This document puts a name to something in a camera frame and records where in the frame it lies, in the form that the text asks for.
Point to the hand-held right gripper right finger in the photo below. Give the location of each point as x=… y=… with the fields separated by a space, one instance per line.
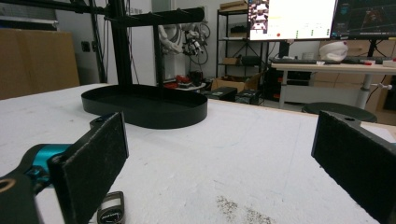
x=358 y=161

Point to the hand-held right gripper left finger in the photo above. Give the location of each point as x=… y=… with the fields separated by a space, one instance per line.
x=93 y=161

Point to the small dark key fob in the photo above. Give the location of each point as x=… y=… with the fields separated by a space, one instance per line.
x=111 y=211

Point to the black round stool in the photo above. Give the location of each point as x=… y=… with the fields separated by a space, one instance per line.
x=339 y=109

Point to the black stand with oval tray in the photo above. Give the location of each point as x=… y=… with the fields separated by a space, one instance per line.
x=146 y=107

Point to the white office desk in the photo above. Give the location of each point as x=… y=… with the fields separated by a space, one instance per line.
x=330 y=68

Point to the white rounded helmet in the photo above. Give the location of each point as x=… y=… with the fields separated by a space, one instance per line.
x=333 y=51

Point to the thin metal stand pole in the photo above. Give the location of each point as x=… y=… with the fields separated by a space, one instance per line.
x=99 y=46

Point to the large brown cardboard panel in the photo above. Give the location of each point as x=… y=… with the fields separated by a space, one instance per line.
x=34 y=62

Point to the black keyboard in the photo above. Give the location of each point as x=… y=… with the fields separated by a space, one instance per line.
x=299 y=61

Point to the red tool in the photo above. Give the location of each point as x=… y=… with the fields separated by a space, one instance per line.
x=179 y=81

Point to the black box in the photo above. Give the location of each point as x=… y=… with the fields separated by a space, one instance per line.
x=222 y=93
x=248 y=96

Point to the dark computer monitor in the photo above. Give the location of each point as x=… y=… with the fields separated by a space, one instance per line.
x=364 y=18

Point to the open cardboard box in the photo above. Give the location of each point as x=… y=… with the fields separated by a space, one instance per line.
x=229 y=83

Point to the bright white computer monitor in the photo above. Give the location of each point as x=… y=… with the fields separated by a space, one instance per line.
x=299 y=18

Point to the black metal shelf rack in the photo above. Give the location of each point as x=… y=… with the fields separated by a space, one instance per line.
x=227 y=40

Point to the flat cardboard box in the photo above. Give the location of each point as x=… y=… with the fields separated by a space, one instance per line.
x=233 y=5

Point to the black wall socket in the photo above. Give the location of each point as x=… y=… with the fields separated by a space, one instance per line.
x=85 y=46

